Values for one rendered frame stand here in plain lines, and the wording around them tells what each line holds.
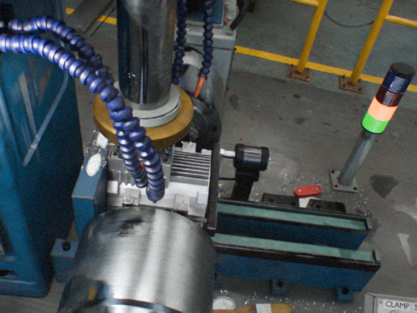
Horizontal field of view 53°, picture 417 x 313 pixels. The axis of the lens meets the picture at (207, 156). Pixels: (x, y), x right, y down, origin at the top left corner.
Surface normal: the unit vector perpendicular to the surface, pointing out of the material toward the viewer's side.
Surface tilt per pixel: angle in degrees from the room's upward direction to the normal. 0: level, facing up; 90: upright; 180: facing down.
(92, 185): 0
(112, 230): 28
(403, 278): 0
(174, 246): 21
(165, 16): 90
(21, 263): 90
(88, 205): 90
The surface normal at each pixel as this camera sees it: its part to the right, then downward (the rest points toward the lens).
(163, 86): 0.71, 0.56
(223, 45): -0.06, 0.70
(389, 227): 0.12, -0.70
